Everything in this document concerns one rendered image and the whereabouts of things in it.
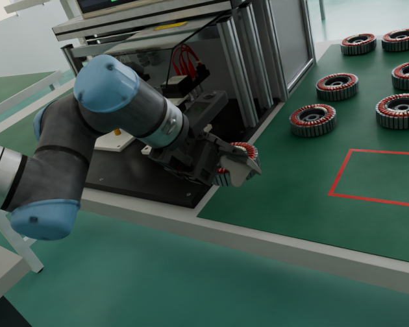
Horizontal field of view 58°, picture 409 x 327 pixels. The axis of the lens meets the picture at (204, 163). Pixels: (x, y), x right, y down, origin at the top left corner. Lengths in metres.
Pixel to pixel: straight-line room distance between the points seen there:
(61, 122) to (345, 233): 0.48
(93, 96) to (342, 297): 1.24
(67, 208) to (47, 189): 0.03
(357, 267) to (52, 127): 0.51
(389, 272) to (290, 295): 0.93
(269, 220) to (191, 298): 0.97
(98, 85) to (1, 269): 0.60
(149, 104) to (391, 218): 0.44
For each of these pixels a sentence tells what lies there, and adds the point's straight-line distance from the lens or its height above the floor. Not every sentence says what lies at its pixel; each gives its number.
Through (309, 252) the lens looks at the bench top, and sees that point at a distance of 0.67.
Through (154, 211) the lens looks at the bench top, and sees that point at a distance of 0.86.
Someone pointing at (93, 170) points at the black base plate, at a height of 0.77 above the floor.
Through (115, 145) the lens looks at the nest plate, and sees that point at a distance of 1.15.
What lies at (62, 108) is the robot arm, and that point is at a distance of 0.57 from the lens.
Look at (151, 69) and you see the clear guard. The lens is 0.78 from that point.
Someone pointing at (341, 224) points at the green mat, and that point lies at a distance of 0.70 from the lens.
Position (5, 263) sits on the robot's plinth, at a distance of 0.99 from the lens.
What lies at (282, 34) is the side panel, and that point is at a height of 0.92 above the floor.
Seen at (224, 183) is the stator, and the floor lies 0.84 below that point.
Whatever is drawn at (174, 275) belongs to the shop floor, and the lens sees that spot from 1.76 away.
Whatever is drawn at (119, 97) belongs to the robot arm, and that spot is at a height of 1.09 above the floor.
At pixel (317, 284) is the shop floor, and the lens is 1.56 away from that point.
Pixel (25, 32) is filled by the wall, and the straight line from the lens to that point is 6.27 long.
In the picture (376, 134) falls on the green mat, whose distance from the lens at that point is 0.92.
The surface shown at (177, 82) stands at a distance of 1.02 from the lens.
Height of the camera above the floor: 1.24
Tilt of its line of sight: 31 degrees down
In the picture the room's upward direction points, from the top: 20 degrees counter-clockwise
